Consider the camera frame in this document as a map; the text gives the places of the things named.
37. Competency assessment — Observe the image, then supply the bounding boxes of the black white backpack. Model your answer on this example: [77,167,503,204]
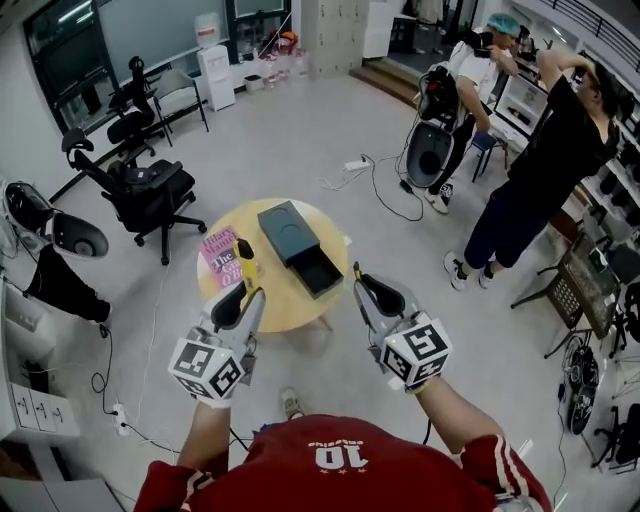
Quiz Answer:
[562,333,601,437]

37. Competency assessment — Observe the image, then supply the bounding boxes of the person's red striped jersey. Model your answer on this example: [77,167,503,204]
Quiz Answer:
[133,413,554,512]

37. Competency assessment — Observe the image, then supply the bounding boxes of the wooden step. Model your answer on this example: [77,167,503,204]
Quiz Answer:
[348,58,424,107]

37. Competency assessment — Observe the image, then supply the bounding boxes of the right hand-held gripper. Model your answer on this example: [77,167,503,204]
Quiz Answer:
[352,272,454,390]

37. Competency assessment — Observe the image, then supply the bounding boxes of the person's left forearm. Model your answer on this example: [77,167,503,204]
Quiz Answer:
[177,399,237,472]

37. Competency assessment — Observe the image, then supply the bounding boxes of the pink book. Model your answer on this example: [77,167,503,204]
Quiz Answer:
[198,225,251,290]

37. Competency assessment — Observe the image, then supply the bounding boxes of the glass top table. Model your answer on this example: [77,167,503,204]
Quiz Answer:
[554,234,629,342]

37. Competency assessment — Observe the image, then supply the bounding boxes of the round wooden table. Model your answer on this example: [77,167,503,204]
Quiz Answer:
[196,198,350,334]

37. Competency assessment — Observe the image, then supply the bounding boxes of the black mesh metal chair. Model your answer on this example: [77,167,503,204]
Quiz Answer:
[510,264,581,360]

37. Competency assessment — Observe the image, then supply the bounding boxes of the white open cabinet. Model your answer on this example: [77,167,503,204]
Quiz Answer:
[492,74,552,140]

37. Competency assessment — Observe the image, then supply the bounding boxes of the black railing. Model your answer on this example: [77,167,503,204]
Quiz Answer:
[547,0,640,59]

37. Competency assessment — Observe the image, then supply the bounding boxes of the black office chair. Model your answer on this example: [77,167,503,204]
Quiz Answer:
[106,55,167,162]
[60,127,208,267]

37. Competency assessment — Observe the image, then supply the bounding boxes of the white water dispenser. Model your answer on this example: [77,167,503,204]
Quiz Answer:
[195,43,237,113]

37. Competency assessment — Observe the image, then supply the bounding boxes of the white cable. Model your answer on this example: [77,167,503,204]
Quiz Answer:
[117,267,174,406]

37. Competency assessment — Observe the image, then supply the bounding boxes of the white wristband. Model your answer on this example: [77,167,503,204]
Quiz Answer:
[191,392,237,410]

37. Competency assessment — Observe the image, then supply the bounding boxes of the grey shell chair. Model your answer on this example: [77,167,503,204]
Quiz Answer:
[151,68,211,148]

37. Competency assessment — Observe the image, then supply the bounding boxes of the grey shell pod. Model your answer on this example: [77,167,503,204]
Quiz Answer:
[407,121,455,190]
[51,211,110,260]

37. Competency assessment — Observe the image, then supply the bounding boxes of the teal hair cap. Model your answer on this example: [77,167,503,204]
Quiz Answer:
[487,11,521,36]

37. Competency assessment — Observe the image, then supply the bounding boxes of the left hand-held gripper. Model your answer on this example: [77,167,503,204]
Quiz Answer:
[167,283,266,409]

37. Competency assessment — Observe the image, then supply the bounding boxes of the large water jug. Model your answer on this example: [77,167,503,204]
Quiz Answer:
[193,12,220,50]

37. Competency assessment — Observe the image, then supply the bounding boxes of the white lockers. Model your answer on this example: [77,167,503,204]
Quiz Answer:
[298,0,370,78]

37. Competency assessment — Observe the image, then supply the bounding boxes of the yellow handheld tool handle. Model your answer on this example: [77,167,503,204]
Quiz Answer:
[233,238,261,301]

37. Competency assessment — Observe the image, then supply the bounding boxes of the white drawer cabinet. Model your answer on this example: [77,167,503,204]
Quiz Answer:
[0,279,82,441]

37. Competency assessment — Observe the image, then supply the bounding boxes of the person's right forearm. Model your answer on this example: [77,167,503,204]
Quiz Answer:
[413,375,502,457]

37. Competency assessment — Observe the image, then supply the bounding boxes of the blue stool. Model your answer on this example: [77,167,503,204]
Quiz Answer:
[471,130,502,182]

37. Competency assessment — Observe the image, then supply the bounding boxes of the dark green drawer box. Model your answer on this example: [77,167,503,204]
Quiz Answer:
[257,199,346,301]

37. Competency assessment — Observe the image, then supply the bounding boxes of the person's grey shoe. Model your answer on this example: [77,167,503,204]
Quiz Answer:
[277,384,307,422]

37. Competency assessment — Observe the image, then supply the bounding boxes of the grey cabinet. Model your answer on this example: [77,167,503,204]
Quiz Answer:
[29,474,126,512]

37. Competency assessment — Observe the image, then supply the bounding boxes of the dark framed window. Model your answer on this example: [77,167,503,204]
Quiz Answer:
[22,0,292,137]

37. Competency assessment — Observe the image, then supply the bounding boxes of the black cable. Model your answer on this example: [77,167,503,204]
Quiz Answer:
[368,153,427,222]

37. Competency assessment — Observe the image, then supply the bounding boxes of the black red backpack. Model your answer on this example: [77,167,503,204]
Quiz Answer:
[418,64,464,126]

